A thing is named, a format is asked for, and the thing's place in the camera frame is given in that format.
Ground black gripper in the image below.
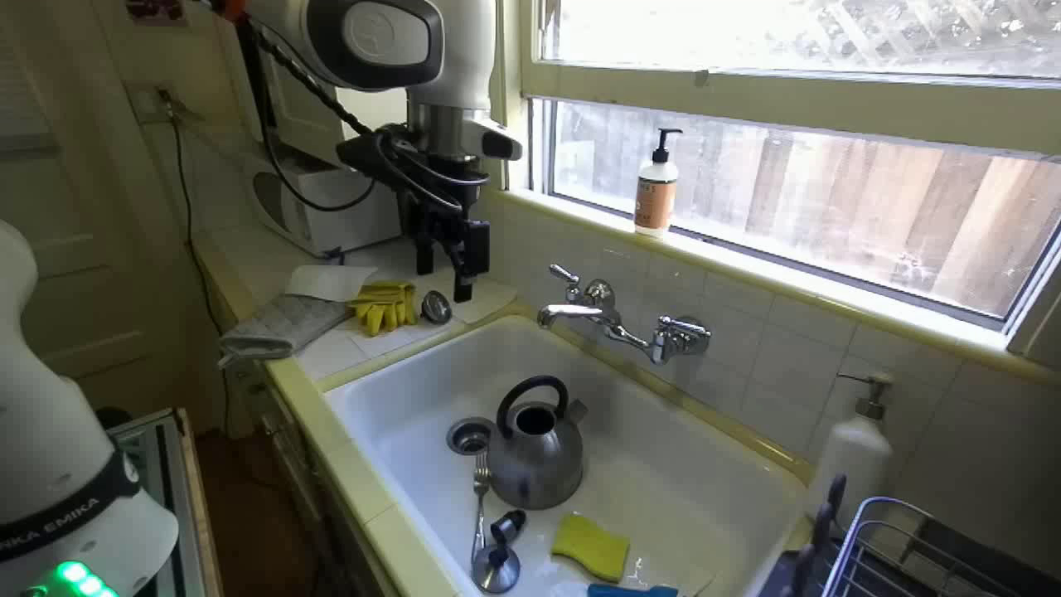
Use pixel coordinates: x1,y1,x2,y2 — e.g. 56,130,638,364
409,154,495,306

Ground metal sink strainer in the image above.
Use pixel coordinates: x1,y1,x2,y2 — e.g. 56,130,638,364
418,287,454,329

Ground yellow rubber glove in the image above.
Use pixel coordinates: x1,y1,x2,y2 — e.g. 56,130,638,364
349,278,425,340

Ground white paper towel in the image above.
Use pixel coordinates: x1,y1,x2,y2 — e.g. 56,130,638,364
283,262,381,306

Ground white countertop appliance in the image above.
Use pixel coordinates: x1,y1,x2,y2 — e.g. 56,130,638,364
249,147,405,257

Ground gray dish cloth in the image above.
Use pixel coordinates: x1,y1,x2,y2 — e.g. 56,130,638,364
214,292,355,370

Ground metal sink drain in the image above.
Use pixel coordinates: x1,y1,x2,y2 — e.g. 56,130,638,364
444,415,497,456

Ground amber pump soap bottle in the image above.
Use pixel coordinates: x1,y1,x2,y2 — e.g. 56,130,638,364
633,125,687,237

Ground small dark metal cup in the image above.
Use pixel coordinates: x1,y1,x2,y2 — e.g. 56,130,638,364
486,508,529,547

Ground white kitchen sink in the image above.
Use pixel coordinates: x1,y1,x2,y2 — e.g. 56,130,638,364
326,311,814,597

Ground yellow sponge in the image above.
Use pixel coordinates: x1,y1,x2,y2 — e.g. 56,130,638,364
547,509,633,584

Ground blue dish brush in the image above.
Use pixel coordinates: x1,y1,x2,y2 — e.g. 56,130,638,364
583,581,679,597

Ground white panel door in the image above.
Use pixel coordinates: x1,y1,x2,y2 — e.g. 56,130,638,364
0,0,214,425

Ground white pump bottle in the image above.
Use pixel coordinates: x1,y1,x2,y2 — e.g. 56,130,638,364
808,370,895,534

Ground steel kettle black handle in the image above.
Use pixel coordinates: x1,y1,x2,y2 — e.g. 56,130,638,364
484,376,589,515

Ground chrome wall faucet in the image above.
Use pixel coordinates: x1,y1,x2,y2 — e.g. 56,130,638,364
538,257,712,368

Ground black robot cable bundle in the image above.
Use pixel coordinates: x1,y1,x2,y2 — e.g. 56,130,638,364
235,12,385,214

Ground black power cable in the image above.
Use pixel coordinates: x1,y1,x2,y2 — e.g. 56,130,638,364
152,94,225,336

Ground metal long-handled scoop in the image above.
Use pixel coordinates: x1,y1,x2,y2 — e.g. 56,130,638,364
468,462,525,597

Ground wall power outlet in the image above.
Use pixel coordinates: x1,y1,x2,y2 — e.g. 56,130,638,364
120,80,184,125

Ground cream window frame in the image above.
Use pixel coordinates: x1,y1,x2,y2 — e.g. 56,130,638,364
514,0,1061,359

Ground black wire dish rack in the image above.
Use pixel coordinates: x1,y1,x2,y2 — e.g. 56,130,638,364
759,516,1061,597

